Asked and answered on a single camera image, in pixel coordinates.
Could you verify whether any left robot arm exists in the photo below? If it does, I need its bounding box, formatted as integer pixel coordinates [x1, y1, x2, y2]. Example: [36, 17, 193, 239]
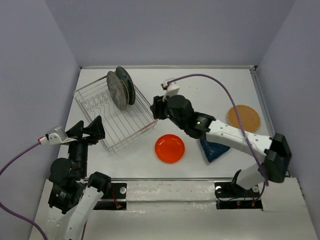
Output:
[41, 116, 112, 240]

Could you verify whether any woven bamboo plate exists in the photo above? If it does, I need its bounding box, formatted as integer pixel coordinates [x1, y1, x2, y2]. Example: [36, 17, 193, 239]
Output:
[227, 104, 261, 133]

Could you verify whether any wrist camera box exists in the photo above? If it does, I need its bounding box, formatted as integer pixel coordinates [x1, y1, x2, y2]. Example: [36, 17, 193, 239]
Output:
[161, 78, 180, 101]
[45, 126, 68, 145]

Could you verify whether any cream patterned small plate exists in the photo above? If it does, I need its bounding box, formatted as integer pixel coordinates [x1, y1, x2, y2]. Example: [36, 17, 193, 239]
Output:
[123, 80, 132, 105]

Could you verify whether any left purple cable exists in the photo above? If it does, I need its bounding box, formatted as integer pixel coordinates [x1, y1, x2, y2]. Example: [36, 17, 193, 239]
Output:
[0, 136, 48, 240]

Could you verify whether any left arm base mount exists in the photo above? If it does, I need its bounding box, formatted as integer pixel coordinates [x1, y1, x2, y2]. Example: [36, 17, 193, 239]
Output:
[93, 182, 127, 211]

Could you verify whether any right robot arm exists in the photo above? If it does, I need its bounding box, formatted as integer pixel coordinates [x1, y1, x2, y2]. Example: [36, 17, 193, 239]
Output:
[150, 94, 292, 196]

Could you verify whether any grey deer plate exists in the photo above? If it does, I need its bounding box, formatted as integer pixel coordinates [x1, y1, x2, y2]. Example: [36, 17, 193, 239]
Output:
[106, 71, 128, 110]

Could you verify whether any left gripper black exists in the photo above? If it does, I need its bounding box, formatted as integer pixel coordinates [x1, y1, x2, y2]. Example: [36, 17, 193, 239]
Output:
[64, 113, 106, 176]

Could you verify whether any wire dish rack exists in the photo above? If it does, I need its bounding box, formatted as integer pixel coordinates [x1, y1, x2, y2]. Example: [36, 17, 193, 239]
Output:
[73, 76, 157, 153]

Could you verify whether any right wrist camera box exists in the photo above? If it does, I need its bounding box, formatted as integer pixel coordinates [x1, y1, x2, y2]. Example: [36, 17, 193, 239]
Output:
[161, 78, 180, 101]

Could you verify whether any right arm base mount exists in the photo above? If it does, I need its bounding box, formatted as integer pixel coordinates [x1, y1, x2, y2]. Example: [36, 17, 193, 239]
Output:
[214, 181, 263, 210]

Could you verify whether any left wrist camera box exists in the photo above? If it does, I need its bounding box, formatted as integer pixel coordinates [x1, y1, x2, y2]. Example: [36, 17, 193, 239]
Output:
[45, 126, 68, 145]

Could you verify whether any dark blue leaf dish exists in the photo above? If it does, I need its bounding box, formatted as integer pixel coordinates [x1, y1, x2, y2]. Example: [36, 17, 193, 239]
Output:
[199, 139, 230, 163]

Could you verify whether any orange plate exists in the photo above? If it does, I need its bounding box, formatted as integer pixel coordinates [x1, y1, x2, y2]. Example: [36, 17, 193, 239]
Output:
[154, 134, 185, 164]

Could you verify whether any teal glazed plate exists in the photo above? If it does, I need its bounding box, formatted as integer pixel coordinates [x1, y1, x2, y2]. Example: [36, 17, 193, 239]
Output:
[115, 66, 136, 105]

